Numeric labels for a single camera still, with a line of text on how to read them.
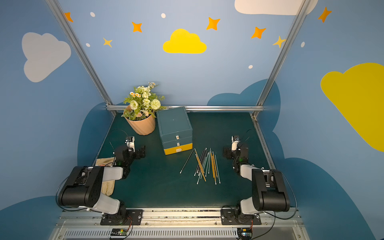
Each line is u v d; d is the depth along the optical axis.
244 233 0.73
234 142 0.82
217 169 0.91
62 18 0.72
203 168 0.91
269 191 0.45
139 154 0.86
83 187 0.45
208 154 0.98
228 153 0.86
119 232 0.72
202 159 0.96
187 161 0.96
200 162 0.93
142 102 0.86
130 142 0.82
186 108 0.98
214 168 0.93
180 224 0.73
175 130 0.82
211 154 0.98
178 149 0.95
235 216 0.69
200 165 0.93
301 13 0.71
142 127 0.98
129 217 0.73
